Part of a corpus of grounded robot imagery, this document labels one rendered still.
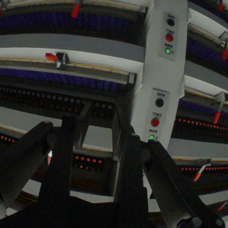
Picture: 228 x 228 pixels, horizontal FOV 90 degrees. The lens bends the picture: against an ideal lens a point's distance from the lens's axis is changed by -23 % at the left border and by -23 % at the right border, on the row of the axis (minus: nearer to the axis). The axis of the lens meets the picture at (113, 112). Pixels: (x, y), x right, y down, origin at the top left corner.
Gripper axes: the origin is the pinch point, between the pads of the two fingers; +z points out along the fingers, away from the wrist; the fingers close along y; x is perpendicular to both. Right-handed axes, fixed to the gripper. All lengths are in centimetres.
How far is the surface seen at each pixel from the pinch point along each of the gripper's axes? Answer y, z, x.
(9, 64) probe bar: -28.2, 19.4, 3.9
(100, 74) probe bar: -2.1, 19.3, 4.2
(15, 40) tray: -25.1, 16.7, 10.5
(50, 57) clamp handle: -10.8, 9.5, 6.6
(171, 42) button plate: 12.0, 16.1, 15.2
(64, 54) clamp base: -10.3, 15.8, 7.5
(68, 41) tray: -10.1, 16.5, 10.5
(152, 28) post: 7.1, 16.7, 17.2
